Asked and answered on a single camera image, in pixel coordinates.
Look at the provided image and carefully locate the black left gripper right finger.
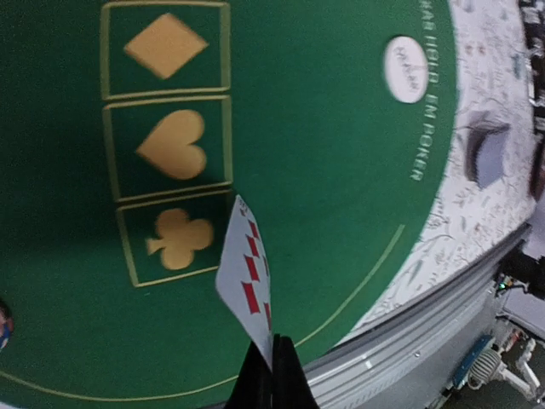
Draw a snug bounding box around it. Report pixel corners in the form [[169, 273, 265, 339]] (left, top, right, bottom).
[[272, 334, 319, 409]]

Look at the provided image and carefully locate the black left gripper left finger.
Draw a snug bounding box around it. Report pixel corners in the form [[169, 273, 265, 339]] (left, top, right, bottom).
[[224, 342, 273, 409]]

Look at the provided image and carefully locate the eight of diamonds card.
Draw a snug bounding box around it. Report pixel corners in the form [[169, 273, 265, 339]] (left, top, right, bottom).
[[215, 195, 273, 368]]

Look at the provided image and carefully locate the poker chip stack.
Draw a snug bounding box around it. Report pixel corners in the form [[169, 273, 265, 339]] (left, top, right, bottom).
[[0, 301, 14, 349]]

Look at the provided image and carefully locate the blue patterned card deck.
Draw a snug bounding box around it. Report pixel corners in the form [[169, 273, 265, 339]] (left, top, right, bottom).
[[464, 111, 511, 190]]

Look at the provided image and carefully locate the white dealer button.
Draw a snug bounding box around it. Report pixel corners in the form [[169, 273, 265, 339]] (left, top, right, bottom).
[[383, 36, 429, 104]]

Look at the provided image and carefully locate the round green poker mat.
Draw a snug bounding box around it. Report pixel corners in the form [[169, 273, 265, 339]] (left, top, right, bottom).
[[1, 1, 457, 408]]

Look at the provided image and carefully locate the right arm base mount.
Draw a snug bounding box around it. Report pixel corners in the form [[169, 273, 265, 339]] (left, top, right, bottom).
[[496, 240, 544, 300]]

